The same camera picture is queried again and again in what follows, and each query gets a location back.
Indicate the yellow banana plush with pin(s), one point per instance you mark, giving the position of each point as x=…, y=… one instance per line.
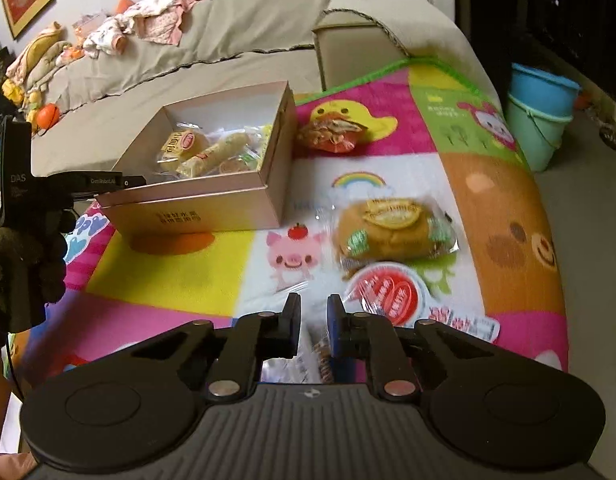
x=35, y=47

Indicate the colourful cartoon play mat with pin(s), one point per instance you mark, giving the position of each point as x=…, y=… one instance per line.
x=188, y=270

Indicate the red lid snack cup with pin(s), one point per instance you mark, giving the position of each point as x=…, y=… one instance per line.
x=393, y=295

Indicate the beige covered sofa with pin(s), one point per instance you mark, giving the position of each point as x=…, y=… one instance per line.
x=238, y=25

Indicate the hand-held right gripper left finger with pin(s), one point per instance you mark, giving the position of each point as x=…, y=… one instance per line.
x=290, y=325

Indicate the clear plastic bag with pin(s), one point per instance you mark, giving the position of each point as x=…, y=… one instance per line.
x=90, y=22

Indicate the small yellow plush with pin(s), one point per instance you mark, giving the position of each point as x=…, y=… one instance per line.
x=13, y=91

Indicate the green plastic basin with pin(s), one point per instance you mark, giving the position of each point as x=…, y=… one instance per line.
x=538, y=140

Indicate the beige plush toy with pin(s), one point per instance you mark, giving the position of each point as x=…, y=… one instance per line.
x=48, y=62

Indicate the beige throw blanket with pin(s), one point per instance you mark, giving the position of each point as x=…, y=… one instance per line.
x=438, y=25

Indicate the dark glass window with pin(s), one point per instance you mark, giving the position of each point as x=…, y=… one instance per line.
x=538, y=0

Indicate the orange ball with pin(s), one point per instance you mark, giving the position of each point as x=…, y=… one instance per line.
x=48, y=117

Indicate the bun packet green label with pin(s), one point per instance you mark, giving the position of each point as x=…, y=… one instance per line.
x=388, y=230

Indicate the white printed baby garment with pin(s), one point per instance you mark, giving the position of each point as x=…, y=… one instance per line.
x=105, y=37

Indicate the round bun packet yellow label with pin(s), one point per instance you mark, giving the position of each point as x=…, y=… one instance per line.
x=180, y=142

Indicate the red snack packet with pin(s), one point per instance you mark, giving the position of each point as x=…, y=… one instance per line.
x=330, y=135

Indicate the pink floral baby garment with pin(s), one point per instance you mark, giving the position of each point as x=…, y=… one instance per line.
x=160, y=20

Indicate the small orange toys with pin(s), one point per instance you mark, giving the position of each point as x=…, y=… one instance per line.
x=69, y=55

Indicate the person's left hand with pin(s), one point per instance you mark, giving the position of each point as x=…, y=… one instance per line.
x=53, y=260

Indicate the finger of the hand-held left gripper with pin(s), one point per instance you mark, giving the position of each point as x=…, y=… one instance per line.
x=132, y=182

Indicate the dark plant pot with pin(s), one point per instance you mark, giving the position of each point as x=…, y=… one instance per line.
x=615, y=137

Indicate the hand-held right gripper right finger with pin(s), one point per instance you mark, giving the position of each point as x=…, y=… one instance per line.
x=335, y=325

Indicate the yellow lemon cake packet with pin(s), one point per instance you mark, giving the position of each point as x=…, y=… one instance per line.
x=255, y=142

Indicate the pink cardboard box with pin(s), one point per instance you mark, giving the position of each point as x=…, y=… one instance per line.
x=198, y=210

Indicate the orange plant pot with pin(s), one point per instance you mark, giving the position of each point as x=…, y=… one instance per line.
x=581, y=100

